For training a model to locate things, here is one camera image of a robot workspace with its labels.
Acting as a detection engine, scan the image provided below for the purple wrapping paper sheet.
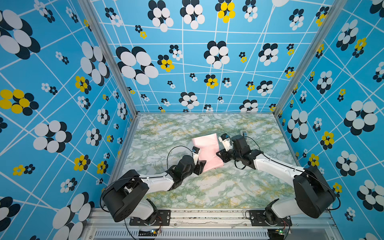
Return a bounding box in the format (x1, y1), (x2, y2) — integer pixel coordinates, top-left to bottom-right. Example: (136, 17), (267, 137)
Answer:
(192, 134), (224, 173)

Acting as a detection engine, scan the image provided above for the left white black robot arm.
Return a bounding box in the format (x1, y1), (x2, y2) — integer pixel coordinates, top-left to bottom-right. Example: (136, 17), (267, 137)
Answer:
(101, 154), (207, 225)

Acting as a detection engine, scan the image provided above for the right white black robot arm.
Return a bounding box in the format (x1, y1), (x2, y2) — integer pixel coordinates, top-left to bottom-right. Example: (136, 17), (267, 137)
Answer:
(217, 134), (338, 226)

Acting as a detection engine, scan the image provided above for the white tape dispenser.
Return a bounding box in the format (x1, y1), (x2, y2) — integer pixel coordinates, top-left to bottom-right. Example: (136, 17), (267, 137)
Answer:
(241, 130), (248, 137)

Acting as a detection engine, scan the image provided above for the left green circuit board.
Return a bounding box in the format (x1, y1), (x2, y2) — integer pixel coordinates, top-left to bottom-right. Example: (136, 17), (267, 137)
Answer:
(138, 229), (161, 237)

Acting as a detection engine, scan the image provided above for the green circuit board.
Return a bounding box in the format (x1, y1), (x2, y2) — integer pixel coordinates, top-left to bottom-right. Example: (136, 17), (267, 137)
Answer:
(268, 229), (285, 240)
(138, 229), (161, 237)

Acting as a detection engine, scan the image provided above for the right green circuit board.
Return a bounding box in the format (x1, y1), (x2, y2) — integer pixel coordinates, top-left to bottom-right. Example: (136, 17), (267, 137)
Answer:
(268, 229), (285, 240)

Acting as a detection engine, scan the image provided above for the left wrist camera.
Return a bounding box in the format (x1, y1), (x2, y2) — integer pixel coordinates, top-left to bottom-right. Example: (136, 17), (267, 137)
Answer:
(192, 146), (200, 165)

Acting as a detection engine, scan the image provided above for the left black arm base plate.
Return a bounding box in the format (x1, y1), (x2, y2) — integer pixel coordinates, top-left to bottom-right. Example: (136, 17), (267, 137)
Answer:
(129, 210), (171, 227)

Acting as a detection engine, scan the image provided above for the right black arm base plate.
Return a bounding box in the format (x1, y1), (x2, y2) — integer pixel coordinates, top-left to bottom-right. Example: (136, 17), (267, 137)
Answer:
(245, 210), (293, 228)

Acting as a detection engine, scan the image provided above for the aluminium front rail frame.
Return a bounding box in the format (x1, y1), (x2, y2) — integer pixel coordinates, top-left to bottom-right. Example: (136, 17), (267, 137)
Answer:
(81, 209), (342, 240)

